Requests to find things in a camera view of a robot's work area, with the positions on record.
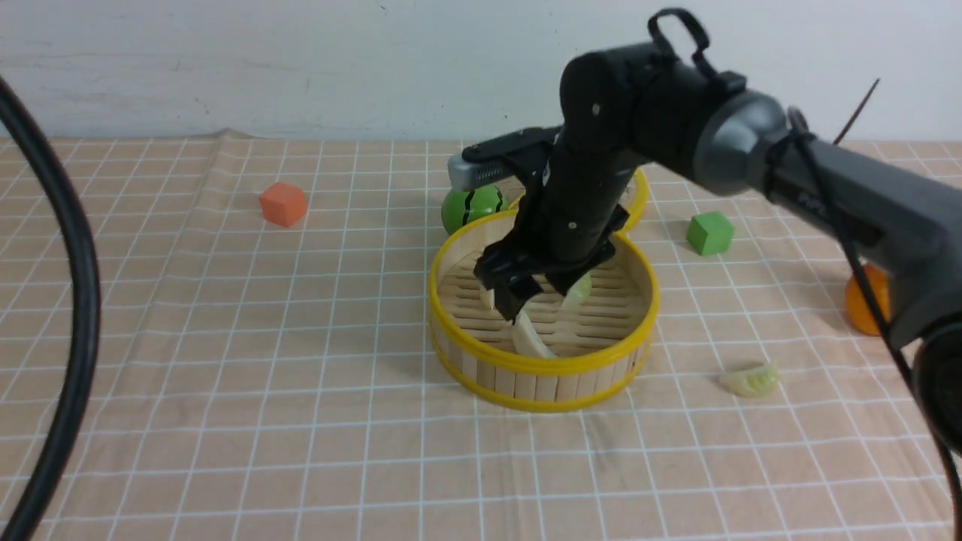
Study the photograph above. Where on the bamboo steamer lid yellow rim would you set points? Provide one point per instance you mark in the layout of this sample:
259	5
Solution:
634	199

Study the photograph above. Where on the orange yellow toy pear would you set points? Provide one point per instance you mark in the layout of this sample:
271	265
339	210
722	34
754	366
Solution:
858	310

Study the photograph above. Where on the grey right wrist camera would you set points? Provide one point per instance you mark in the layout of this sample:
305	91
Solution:
523	154

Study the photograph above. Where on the pale green dumpling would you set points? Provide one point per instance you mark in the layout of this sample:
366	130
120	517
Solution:
578	293
756	382

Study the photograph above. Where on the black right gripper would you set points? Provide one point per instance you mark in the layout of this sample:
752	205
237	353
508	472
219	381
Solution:
549	242

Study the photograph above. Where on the white dumpling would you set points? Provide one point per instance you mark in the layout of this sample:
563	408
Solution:
487	298
526	339

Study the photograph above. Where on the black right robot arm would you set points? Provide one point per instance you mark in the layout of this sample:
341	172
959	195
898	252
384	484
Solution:
662	102

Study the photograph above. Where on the orange foam cube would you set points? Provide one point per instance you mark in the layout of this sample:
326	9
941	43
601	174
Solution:
283	204

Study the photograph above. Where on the green foam cube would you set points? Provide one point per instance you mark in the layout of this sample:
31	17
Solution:
710	233

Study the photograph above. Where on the peach checkered tablecloth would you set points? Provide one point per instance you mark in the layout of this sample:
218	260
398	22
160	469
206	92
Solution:
257	382

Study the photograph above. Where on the green watermelon toy ball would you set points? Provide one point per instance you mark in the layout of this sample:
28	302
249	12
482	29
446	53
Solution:
461	208

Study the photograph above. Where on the bamboo steamer tray yellow rim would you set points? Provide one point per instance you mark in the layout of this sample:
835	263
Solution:
598	347

